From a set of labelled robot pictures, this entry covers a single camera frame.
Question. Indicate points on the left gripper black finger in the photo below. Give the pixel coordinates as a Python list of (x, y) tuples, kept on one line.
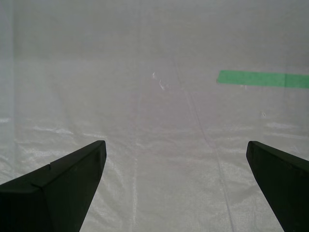
[(53, 191), (285, 183)]

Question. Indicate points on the long green tape strip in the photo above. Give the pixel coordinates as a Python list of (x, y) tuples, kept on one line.
[(263, 79)]

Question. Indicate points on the white table cloth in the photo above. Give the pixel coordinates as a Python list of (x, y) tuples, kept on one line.
[(154, 96)]

